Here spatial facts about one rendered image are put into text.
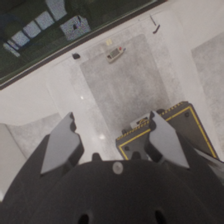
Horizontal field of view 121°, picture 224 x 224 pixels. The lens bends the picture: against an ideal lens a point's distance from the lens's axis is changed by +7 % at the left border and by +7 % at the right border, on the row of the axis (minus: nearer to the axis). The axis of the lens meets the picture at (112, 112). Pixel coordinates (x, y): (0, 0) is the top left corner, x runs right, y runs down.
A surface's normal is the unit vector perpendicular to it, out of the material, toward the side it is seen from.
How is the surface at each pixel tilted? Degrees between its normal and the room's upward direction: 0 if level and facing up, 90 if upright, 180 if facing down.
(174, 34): 12
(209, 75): 0
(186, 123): 0
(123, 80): 0
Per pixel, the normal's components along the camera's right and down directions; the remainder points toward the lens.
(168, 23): 0.13, 0.03
